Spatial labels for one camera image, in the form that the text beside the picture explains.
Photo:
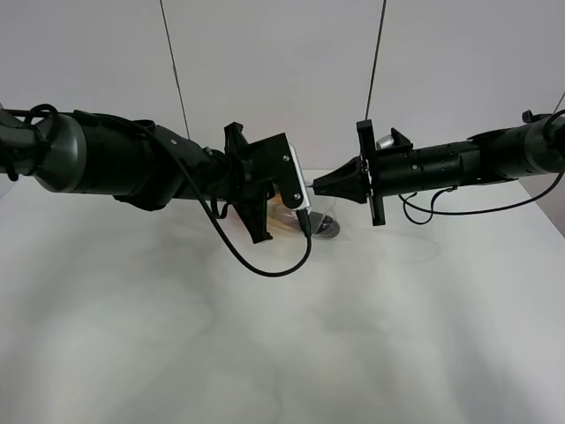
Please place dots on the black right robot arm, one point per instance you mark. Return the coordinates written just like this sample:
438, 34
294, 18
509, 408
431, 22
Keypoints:
392, 166

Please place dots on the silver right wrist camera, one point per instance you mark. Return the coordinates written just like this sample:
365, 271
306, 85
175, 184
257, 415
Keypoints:
385, 142

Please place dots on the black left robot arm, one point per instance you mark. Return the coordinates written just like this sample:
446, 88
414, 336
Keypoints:
147, 165

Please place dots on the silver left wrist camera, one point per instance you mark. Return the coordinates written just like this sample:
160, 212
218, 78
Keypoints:
302, 195

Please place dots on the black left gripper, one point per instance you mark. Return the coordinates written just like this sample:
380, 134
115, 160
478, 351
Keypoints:
263, 161

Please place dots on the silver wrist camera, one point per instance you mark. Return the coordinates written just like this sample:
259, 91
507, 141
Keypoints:
302, 195
385, 142

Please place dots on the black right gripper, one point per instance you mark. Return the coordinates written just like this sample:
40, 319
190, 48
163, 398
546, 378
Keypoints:
340, 183

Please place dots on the purple eggplant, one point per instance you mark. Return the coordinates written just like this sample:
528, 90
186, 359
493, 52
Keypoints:
324, 226

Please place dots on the clear zip bag blue zipper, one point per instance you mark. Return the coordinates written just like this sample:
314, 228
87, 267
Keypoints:
321, 204

